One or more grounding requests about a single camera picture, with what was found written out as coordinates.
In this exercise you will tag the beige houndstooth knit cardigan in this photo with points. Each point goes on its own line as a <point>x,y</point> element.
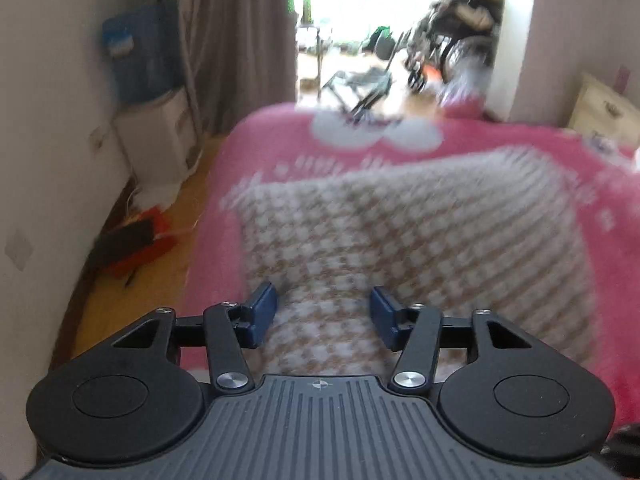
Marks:
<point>425,250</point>

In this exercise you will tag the pink cup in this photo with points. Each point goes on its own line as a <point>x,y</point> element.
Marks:
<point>622,79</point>

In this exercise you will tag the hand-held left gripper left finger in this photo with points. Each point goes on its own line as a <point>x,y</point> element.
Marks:
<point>264,305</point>

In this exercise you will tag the blue package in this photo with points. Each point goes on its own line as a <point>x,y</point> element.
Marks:
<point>140,52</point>

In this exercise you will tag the pink floral blanket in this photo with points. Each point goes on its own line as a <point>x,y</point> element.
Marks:
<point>500,135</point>

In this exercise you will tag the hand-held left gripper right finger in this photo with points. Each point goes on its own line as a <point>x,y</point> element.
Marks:
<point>382,310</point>

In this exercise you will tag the brown curtain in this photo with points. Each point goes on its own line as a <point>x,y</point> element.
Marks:
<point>240,40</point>

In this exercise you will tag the wooden nightstand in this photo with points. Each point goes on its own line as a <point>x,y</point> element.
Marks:
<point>607,110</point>

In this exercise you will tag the white cloth on floor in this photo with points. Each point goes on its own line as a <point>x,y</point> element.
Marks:
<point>152,194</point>

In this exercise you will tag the small glass table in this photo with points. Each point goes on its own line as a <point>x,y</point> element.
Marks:
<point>310,42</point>

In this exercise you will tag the black wheelchair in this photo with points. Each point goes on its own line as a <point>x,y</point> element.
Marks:
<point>445,45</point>

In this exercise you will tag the white plastic bag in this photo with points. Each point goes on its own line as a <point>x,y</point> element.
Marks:
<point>460,85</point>

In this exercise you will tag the red and black dustpan brush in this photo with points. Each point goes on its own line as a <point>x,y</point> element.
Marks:
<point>137,247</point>

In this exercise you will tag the green bottle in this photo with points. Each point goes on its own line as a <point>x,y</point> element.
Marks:
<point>306,7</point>

